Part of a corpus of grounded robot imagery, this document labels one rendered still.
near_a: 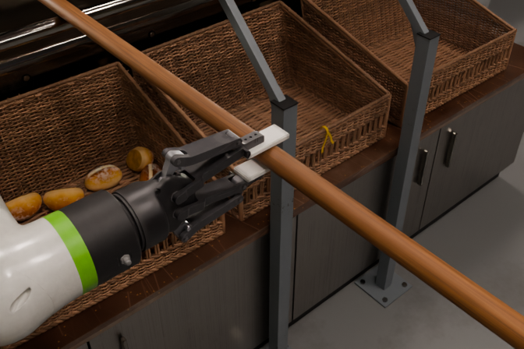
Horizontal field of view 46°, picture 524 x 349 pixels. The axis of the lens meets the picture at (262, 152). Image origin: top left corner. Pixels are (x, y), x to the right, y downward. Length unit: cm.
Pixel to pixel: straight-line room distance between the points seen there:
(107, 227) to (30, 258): 8
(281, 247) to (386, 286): 71
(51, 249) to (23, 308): 6
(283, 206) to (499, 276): 109
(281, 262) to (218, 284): 17
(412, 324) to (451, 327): 12
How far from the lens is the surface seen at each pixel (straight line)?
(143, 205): 69
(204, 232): 149
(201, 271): 149
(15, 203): 162
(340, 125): 166
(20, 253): 65
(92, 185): 167
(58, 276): 65
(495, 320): 65
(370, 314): 214
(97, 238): 66
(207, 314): 163
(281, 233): 152
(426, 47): 162
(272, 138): 79
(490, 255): 242
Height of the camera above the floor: 167
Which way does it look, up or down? 38 degrees down
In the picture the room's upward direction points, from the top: straight up
